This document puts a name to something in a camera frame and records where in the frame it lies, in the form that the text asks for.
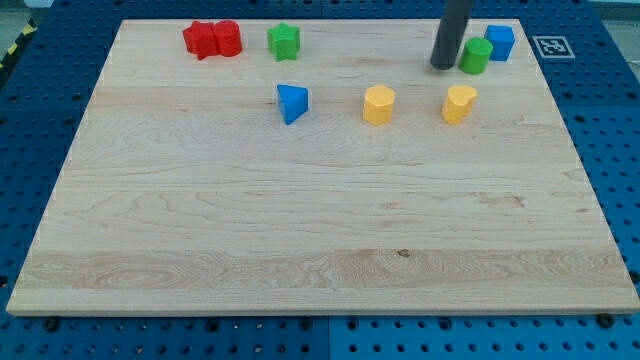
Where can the green cylinder block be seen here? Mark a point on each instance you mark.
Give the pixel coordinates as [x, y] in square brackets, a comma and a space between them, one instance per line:
[476, 55]

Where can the black bolt left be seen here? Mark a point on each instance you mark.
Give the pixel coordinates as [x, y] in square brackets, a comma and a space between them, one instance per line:
[50, 324]

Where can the white fiducial marker tag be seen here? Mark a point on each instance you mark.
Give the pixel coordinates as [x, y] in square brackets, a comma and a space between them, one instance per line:
[553, 47]

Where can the red cylinder block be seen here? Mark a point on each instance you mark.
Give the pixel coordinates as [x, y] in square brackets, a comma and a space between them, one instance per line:
[228, 38]

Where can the black bolt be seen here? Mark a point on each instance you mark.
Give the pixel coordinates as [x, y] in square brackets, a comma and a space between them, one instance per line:
[605, 320]
[50, 324]

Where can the blue cube block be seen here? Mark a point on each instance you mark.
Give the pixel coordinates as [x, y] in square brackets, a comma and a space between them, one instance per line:
[502, 39]

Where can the blue triangle block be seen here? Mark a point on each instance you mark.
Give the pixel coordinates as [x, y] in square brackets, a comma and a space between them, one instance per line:
[293, 102]

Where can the black bolt right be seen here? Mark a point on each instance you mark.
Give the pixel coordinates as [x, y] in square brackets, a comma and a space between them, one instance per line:
[605, 320]

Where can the yellow heart block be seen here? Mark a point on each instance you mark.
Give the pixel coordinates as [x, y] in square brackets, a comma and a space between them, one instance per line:
[458, 103]

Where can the light wooden board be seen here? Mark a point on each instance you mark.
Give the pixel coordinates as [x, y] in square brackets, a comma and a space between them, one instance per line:
[184, 193]

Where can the red star block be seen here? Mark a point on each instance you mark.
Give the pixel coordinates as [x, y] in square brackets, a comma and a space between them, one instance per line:
[200, 39]

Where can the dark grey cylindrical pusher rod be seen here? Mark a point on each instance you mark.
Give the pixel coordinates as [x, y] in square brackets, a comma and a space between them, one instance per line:
[450, 32]

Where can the yellow hexagon block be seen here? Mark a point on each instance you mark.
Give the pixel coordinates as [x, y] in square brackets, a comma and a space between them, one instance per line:
[378, 105]

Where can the green star block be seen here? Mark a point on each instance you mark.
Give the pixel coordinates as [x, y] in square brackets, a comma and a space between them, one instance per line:
[284, 41]

